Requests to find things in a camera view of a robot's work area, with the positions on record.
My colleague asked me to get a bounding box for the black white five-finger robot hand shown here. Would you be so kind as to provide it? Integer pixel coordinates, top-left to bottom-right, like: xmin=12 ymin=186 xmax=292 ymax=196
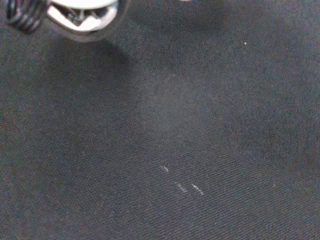
xmin=5 ymin=0 xmax=131 ymax=43

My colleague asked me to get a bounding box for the black bench cloth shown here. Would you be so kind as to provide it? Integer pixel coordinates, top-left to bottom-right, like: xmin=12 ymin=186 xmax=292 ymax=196
xmin=0 ymin=0 xmax=320 ymax=240

